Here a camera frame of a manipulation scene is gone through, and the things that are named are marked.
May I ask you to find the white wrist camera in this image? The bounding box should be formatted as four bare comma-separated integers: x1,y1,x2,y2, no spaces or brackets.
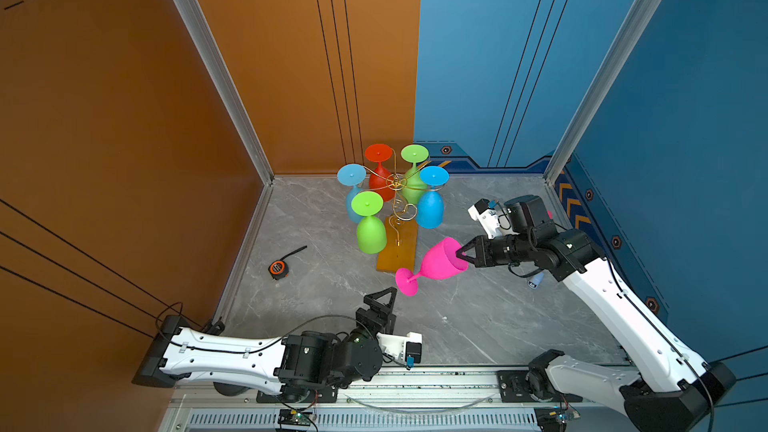
377,332,423,370
468,198,512,239

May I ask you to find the green wine glass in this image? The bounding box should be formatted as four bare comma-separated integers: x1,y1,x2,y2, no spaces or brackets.
401,144,429,205
351,191,387,254

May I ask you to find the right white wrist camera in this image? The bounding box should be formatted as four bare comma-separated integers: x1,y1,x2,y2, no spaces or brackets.
468,198,512,239

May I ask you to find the red wine glass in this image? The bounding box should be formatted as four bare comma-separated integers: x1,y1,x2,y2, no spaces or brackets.
365,143,395,202

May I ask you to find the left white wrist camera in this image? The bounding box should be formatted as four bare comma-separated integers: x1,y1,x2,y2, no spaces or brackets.
377,332,423,370

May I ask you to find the small blue grey clip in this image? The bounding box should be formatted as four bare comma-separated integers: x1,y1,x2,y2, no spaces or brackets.
528,272,545,289

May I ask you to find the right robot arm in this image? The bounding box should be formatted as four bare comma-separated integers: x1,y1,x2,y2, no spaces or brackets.
456,195,736,431

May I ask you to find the front green wine glass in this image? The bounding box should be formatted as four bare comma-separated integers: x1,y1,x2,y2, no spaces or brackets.
351,191,387,254

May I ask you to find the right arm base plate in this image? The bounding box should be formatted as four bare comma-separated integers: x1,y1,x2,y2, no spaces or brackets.
496,369,584,404

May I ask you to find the gold wire glass rack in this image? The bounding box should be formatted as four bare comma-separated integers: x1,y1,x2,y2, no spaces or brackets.
364,156,451,221

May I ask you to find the orange black tape measure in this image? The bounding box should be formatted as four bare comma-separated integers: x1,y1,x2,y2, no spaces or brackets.
268,245,307,280

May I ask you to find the left circuit board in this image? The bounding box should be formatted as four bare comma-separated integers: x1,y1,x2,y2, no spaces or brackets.
276,409,319,432

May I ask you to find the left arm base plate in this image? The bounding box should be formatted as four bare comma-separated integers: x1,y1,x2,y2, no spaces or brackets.
256,378,338,406

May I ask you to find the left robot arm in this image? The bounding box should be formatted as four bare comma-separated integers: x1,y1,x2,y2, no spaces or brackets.
132,292,422,400

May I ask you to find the circuit board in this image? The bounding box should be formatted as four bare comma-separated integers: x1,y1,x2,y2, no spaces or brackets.
534,408,581,432
276,409,319,432

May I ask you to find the light blue wine glass left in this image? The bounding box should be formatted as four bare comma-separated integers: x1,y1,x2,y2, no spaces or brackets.
337,164,367,223

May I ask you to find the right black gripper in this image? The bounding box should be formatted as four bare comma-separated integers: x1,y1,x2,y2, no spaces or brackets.
454,234,534,267

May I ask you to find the aluminium front rail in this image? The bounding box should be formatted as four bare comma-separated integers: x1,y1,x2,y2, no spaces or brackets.
159,366,635,431

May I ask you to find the wooden rack base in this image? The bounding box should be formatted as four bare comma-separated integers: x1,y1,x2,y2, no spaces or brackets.
376,215,419,274

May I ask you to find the right circuit board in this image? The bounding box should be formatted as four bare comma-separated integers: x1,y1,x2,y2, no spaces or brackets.
534,408,581,432

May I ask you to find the pink wine glass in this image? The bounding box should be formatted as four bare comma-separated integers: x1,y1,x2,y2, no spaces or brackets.
395,237,469,296

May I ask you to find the back green wine glass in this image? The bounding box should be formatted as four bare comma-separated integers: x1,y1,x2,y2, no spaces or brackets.
401,144,429,205

